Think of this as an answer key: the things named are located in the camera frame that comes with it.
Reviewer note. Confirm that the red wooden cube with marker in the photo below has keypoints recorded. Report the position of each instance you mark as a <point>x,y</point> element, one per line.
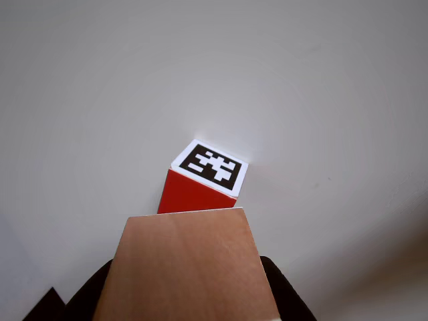
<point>197,194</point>

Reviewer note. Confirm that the wooden cube with green face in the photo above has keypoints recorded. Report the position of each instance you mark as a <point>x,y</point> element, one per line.
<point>187,267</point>

